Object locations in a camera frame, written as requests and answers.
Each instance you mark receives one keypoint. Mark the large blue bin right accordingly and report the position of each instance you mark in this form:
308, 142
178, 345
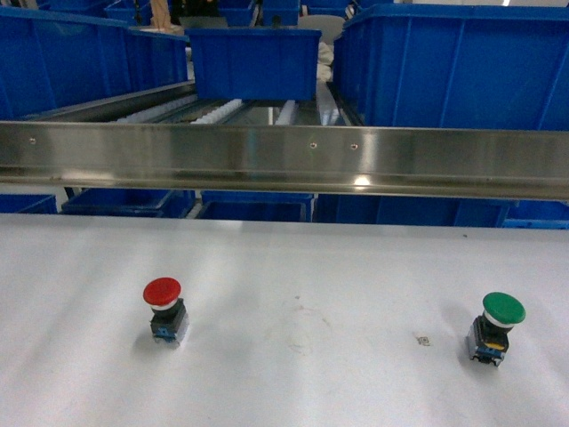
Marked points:
456, 66

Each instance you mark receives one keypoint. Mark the blue bin centre shelf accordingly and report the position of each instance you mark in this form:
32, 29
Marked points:
259, 64

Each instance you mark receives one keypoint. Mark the blue bin lower centre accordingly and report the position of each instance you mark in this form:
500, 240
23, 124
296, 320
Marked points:
256, 206

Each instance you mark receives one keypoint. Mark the stainless steel shelf rail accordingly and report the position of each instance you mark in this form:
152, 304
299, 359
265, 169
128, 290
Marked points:
331, 159

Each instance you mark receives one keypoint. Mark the blue bin lower right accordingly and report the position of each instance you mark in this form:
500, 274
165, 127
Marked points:
412, 211

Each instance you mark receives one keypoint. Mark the large blue bin left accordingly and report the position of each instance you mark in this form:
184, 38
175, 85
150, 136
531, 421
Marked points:
52, 60

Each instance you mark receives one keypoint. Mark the large blue bin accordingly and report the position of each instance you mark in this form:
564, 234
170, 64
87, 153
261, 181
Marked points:
52, 60
456, 66

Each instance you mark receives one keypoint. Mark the red mushroom push button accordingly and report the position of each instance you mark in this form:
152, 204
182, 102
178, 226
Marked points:
169, 322

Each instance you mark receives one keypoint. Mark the green mushroom push button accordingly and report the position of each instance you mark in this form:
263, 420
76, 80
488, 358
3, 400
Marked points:
487, 340

